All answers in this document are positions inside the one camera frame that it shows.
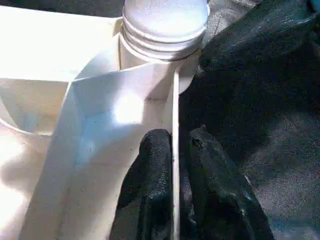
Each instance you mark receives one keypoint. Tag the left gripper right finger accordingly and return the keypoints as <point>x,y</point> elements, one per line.
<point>225,195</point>

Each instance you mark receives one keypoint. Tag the white plastic table leg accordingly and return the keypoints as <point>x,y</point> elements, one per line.
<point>165,22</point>

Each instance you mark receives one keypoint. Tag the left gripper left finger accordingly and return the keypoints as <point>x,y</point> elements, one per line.
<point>147,180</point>

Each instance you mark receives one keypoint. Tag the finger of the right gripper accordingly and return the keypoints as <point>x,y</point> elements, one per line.
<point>255,37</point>

